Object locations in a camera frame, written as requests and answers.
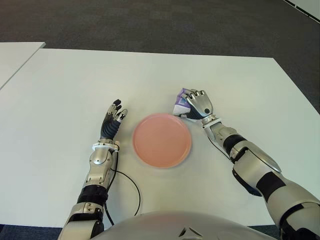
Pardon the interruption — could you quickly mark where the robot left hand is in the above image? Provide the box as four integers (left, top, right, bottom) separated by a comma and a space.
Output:
100, 99, 129, 140

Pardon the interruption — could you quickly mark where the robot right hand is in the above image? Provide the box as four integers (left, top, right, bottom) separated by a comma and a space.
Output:
179, 87, 215, 123

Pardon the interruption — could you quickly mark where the purple tissue paper pack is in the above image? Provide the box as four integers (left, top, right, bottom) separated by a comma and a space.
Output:
172, 87, 193, 116

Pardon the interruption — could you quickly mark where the pink round plate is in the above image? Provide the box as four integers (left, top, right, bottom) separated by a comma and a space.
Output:
132, 112, 193, 169

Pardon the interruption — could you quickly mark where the adjacent white table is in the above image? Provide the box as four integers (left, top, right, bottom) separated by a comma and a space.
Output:
0, 41, 47, 90

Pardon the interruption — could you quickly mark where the silver robot torso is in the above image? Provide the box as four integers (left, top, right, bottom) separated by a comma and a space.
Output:
92, 210, 278, 240

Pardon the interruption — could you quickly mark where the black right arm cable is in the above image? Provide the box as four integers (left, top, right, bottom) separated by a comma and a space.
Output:
206, 133, 232, 161

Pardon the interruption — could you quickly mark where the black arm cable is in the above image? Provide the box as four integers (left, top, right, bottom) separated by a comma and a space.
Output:
104, 146, 141, 226
206, 133, 232, 161

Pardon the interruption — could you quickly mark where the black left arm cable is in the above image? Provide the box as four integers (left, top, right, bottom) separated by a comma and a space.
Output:
104, 146, 141, 226

